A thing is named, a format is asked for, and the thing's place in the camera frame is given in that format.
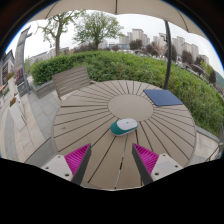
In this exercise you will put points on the beige slatted outdoor chair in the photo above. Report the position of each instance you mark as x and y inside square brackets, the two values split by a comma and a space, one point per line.
[70, 80]

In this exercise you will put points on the white flower planter box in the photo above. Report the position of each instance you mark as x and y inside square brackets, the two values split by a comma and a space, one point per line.
[16, 115]

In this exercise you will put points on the dark curved umbrella pole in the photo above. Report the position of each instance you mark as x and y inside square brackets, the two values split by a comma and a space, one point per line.
[168, 53]

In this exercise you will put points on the blue rectangular mouse pad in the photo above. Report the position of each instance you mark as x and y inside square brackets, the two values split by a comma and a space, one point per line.
[162, 97]

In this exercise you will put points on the thin sparse-leaved tree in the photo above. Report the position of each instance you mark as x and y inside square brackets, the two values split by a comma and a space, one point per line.
[57, 33]

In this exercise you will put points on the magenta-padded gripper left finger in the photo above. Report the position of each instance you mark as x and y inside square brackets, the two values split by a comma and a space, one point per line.
[77, 159]

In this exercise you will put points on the white and teal computer mouse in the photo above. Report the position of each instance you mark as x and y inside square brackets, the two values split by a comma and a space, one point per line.
[124, 127]

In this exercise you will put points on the green trimmed hedge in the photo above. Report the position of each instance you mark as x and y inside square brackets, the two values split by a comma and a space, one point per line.
[126, 66]

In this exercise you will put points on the beige patio umbrella canopy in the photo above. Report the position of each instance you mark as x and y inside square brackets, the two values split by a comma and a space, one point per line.
[133, 6]

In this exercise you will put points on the tall grey sign pillar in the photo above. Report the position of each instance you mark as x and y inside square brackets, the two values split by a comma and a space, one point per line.
[20, 63]

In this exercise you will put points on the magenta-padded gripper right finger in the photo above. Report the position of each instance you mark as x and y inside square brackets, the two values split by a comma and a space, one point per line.
[146, 159]

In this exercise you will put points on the round leafy green tree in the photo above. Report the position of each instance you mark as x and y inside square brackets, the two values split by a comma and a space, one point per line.
[96, 28]

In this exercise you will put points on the group of tall apartment buildings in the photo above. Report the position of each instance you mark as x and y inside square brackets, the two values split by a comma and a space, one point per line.
[138, 35]

